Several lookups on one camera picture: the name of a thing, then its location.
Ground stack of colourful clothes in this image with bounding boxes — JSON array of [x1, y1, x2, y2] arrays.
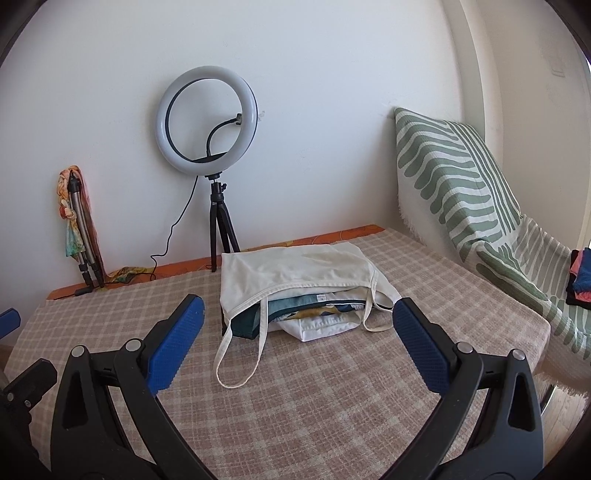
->
[[566, 274, 591, 306]]

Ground teal garment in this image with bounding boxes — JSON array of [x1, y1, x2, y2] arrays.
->
[[228, 295, 324, 341]]

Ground patterned multicolour garment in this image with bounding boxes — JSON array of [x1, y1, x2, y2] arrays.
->
[[270, 302, 366, 322]]

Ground white pants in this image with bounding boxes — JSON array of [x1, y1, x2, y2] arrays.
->
[[276, 311, 364, 343]]

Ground blue folded garment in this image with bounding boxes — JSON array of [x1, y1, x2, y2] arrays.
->
[[575, 258, 591, 301]]

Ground green striped throw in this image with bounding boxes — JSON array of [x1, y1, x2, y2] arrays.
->
[[471, 216, 591, 398]]

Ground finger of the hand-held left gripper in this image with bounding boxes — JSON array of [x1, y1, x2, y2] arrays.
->
[[0, 308, 22, 344], [0, 359, 58, 444]]

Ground white canvas tote bag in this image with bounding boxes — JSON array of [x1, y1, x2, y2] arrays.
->
[[215, 242, 402, 388]]

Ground silver tripod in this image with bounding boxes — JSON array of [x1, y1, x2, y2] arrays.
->
[[68, 178, 107, 289]]

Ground white ring light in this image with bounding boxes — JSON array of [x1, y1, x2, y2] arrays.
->
[[154, 66, 259, 176]]

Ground white garment with label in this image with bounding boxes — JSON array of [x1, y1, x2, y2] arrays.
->
[[270, 284, 372, 308]]

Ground pink folded garment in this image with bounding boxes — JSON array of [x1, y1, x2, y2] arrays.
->
[[570, 248, 591, 278]]

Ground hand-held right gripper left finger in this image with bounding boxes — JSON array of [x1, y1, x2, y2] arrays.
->
[[48, 293, 206, 480]]

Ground pink plaid blanket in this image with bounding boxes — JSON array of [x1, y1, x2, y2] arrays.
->
[[0, 229, 552, 480]]

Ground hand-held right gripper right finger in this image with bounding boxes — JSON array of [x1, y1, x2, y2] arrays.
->
[[392, 298, 546, 480]]

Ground black tripod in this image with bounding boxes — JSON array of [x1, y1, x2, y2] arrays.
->
[[205, 173, 242, 273]]

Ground green striped cushion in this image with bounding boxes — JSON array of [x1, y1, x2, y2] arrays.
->
[[394, 107, 526, 265]]

